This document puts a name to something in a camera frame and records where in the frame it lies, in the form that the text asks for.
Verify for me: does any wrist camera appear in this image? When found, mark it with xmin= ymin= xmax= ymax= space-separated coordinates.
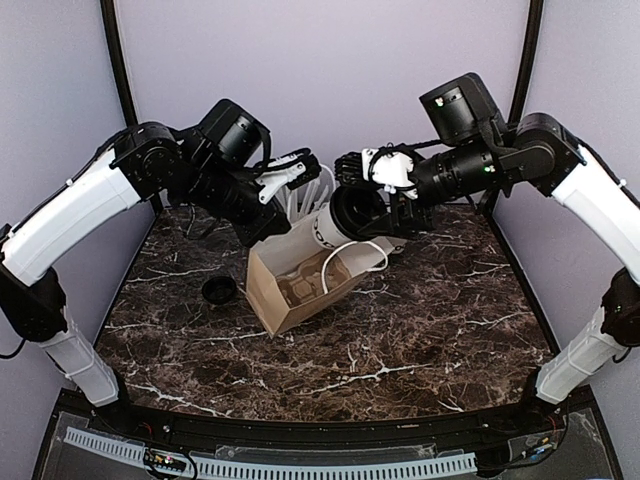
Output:
xmin=334 ymin=148 xmax=418 ymax=200
xmin=255 ymin=147 xmax=321 ymax=205

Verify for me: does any white paper coffee cup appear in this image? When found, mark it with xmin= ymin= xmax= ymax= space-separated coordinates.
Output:
xmin=312 ymin=203 xmax=350 ymax=250

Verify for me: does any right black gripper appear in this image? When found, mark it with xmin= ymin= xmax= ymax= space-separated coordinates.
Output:
xmin=357 ymin=134 xmax=507 ymax=238

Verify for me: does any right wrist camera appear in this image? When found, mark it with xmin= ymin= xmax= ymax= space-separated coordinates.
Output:
xmin=334 ymin=148 xmax=418 ymax=200

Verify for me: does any brown paper bag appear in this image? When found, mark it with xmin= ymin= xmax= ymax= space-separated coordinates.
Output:
xmin=246 ymin=212 xmax=405 ymax=337

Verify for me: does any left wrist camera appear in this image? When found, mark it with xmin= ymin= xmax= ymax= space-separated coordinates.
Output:
xmin=255 ymin=147 xmax=321 ymax=205

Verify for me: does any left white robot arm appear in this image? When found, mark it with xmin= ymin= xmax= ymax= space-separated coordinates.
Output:
xmin=1 ymin=99 xmax=306 ymax=436

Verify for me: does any bundle of wrapped white straws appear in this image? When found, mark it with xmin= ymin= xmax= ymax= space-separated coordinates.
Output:
xmin=276 ymin=165 xmax=337 ymax=224

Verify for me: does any black plastic cup lid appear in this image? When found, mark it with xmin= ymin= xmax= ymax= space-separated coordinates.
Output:
xmin=329 ymin=186 xmax=387 ymax=241

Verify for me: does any right black frame post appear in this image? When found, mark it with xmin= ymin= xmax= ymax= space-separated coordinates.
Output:
xmin=507 ymin=0 xmax=544 ymax=127

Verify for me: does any left black frame post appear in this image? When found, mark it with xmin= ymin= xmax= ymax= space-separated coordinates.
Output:
xmin=99 ymin=0 xmax=164 ymax=211

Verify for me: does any black front rail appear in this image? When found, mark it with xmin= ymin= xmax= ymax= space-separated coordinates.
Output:
xmin=59 ymin=387 xmax=596 ymax=454

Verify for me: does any black frame post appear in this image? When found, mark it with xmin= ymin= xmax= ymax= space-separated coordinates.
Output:
xmin=99 ymin=0 xmax=164 ymax=211
xmin=507 ymin=0 xmax=544 ymax=127

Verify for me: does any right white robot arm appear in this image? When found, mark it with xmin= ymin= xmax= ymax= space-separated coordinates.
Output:
xmin=360 ymin=72 xmax=639 ymax=434

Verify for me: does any spare black cup lid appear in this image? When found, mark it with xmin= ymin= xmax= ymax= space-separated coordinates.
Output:
xmin=201 ymin=276 xmax=237 ymax=305

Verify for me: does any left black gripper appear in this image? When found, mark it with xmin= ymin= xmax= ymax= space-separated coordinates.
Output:
xmin=180 ymin=155 xmax=292 ymax=248

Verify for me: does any cardboard cup carrier tray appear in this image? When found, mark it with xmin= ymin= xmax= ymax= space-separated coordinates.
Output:
xmin=276 ymin=252 xmax=351 ymax=307

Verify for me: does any white cable duct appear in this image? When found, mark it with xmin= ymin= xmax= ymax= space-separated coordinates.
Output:
xmin=63 ymin=427 xmax=477 ymax=479

